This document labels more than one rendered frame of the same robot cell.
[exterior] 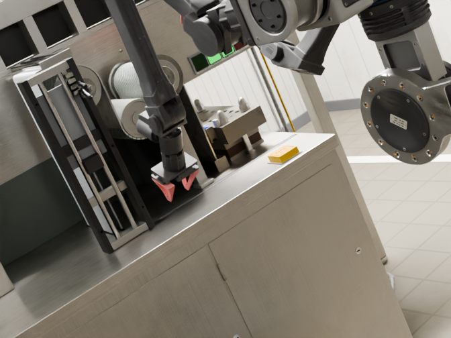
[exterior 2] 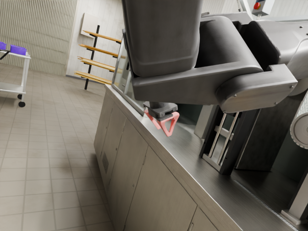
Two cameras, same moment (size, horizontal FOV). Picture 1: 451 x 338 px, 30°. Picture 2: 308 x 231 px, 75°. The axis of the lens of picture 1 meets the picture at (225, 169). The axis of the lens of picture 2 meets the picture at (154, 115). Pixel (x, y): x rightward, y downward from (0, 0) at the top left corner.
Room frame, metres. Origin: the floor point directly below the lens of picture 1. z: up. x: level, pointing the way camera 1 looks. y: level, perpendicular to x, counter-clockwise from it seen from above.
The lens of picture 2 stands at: (1.99, -0.48, 1.22)
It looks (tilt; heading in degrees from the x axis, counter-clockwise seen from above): 12 degrees down; 88
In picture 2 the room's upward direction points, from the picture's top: 16 degrees clockwise
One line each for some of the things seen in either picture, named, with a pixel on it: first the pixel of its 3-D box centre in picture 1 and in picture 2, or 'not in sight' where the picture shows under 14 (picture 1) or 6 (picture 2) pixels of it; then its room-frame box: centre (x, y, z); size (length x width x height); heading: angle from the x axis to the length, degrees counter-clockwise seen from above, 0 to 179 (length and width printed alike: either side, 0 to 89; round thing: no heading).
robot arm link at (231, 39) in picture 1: (224, 28); not in sight; (1.64, -0.11, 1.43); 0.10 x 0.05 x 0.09; 31
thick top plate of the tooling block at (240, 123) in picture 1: (215, 123); not in sight; (2.80, -0.03, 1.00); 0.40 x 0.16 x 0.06; 25
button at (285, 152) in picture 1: (283, 153); not in sight; (2.43, -0.18, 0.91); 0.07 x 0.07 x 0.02; 25
